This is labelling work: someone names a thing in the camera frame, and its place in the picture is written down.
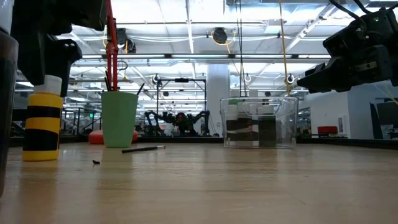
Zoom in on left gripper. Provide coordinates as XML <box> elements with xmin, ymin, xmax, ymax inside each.
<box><xmin>11</xmin><ymin>0</ymin><xmax>108</xmax><ymax>97</ymax></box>

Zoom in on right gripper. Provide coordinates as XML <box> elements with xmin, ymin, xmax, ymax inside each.
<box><xmin>297</xmin><ymin>45</ymin><xmax>393</xmax><ymax>93</ymax></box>

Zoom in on clear plastic bin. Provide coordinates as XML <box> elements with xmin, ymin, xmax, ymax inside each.
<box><xmin>220</xmin><ymin>96</ymin><xmax>299</xmax><ymax>149</ymax></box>

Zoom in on small brown paint bottle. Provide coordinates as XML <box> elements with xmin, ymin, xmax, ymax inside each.
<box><xmin>0</xmin><ymin>0</ymin><xmax>19</xmax><ymax>200</ymax></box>

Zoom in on small yellow paint bottle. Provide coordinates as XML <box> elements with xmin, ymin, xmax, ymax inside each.
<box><xmin>22</xmin><ymin>74</ymin><xmax>64</xmax><ymax>162</ymax></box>

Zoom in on small dark green paint bottle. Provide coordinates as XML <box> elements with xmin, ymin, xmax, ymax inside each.
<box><xmin>257</xmin><ymin>105</ymin><xmax>277</xmax><ymax>148</ymax></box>

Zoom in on green plastic cup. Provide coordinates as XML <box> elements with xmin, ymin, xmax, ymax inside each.
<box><xmin>101</xmin><ymin>91</ymin><xmax>139</xmax><ymax>148</ymax></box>

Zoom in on red padded stool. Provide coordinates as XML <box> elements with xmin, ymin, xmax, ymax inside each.
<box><xmin>317</xmin><ymin>125</ymin><xmax>339</xmax><ymax>135</ymax></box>

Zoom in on red desk lamp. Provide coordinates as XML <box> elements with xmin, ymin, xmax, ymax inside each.
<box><xmin>88</xmin><ymin>0</ymin><xmax>139</xmax><ymax>145</ymax></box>

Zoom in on black background furniture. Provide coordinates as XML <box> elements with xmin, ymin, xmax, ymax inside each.
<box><xmin>369</xmin><ymin>101</ymin><xmax>398</xmax><ymax>140</ymax></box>

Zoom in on white building column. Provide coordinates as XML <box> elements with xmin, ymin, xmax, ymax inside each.
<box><xmin>206</xmin><ymin>63</ymin><xmax>231</xmax><ymax>136</ymax></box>

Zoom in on long ceiling light bar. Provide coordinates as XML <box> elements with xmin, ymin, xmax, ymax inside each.
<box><xmin>81</xmin><ymin>53</ymin><xmax>332</xmax><ymax>60</ymax></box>

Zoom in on background robot arms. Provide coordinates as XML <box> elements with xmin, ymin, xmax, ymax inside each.
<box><xmin>144</xmin><ymin>109</ymin><xmax>216</xmax><ymax>138</ymax></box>

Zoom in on person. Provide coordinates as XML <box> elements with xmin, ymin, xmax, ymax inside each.
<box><xmin>174</xmin><ymin>111</ymin><xmax>196</xmax><ymax>137</ymax></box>

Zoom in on long yellow cable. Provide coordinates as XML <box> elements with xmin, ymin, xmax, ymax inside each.
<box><xmin>277</xmin><ymin>0</ymin><xmax>295</xmax><ymax>98</ymax></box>

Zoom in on black ceiling cable reel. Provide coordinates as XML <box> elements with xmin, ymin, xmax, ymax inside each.
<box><xmin>116</xmin><ymin>27</ymin><xmax>137</xmax><ymax>54</ymax></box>
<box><xmin>212</xmin><ymin>27</ymin><xmax>229</xmax><ymax>45</ymax></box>

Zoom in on black background station frame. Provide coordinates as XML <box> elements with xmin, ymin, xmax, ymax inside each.
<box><xmin>156</xmin><ymin>77</ymin><xmax>208</xmax><ymax>138</ymax></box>

